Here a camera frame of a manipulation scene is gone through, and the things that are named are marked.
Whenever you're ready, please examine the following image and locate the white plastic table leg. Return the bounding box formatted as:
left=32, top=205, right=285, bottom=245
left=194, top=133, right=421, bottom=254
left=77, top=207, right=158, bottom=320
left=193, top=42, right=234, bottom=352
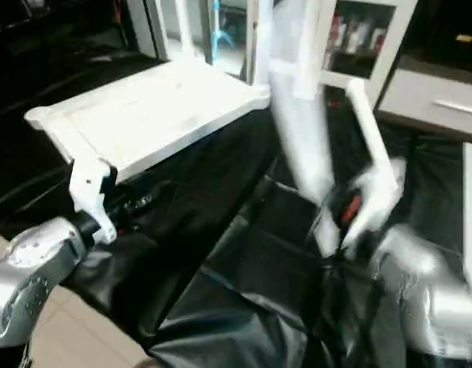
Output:
left=344, top=79, right=400, bottom=192
left=267, top=46, right=341, bottom=259
left=175, top=0, right=197, bottom=61
left=251, top=0, right=274, bottom=97

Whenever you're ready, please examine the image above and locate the white plastic table top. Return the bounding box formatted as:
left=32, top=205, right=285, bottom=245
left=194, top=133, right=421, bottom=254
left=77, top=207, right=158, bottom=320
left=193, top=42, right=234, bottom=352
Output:
left=23, top=60, right=272, bottom=185

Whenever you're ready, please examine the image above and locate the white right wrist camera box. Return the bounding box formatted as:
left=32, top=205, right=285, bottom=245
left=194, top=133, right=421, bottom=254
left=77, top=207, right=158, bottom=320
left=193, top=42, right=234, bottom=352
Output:
left=339, top=157, right=408, bottom=248

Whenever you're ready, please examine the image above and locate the black work mat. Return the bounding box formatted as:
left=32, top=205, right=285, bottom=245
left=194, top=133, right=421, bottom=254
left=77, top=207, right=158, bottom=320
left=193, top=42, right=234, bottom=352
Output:
left=0, top=50, right=472, bottom=368

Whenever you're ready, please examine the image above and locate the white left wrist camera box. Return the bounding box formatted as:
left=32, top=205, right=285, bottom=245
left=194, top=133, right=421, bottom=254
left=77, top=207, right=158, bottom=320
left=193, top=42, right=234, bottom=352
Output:
left=66, top=156, right=119, bottom=246

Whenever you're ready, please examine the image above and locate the white glass door cabinet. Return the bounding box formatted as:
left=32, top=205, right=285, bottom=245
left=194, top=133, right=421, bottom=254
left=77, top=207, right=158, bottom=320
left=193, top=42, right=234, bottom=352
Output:
left=242, top=0, right=418, bottom=110

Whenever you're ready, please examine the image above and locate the teal plastic object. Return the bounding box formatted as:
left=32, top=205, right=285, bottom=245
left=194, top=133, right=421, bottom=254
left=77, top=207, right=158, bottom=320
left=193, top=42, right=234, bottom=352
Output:
left=211, top=6, right=238, bottom=53

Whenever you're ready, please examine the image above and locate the white drawer unit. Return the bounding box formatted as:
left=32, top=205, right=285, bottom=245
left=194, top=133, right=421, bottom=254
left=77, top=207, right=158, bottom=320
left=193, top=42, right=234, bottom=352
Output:
left=376, top=69, right=472, bottom=140

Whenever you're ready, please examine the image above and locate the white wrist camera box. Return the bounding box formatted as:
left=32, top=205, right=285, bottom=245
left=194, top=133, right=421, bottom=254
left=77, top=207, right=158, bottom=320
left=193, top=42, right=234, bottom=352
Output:
left=66, top=156, right=119, bottom=246
left=339, top=157, right=408, bottom=248

